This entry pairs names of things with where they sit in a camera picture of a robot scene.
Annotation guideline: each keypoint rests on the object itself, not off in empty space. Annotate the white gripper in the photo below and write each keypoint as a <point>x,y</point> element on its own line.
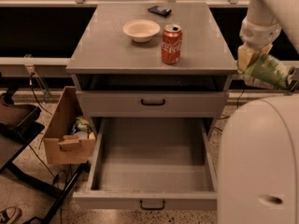
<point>260,36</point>

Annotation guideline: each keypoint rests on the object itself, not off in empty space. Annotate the green jalapeno chip bag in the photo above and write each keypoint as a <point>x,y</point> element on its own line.
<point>268,72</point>

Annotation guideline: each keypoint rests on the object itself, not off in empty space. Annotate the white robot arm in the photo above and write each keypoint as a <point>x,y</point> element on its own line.
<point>258,163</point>

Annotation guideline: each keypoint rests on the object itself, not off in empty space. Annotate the grey drawer cabinet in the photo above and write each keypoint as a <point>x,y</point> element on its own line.
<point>109,60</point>

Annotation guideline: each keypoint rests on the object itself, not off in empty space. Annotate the open grey bottom drawer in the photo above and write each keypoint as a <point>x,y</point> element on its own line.
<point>150,165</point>

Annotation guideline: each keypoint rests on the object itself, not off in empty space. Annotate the closed grey upper drawer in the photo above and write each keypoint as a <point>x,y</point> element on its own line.
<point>152,104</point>

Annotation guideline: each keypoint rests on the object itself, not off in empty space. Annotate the red coca-cola can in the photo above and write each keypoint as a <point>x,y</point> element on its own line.
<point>171,43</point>

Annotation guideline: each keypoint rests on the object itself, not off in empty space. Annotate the white paper bowl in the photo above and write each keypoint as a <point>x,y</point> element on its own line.
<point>141,30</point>

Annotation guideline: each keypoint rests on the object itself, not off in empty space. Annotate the snack items in box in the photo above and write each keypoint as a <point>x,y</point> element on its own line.
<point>82,128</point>

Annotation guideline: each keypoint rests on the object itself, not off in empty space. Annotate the brown cardboard box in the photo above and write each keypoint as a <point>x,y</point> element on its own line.
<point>60,146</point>

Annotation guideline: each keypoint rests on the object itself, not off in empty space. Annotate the black rolling cart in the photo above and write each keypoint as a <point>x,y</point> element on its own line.
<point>18,129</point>

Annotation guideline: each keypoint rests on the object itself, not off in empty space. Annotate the grey metal rail frame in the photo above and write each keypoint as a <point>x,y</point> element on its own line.
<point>34,64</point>

